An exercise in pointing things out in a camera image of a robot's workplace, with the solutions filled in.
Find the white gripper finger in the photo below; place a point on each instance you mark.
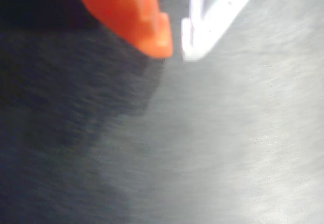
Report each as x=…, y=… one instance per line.
x=215, y=19

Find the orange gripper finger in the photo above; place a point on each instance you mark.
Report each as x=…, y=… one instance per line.
x=126, y=11

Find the grey felt mat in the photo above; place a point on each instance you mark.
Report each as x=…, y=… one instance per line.
x=215, y=145

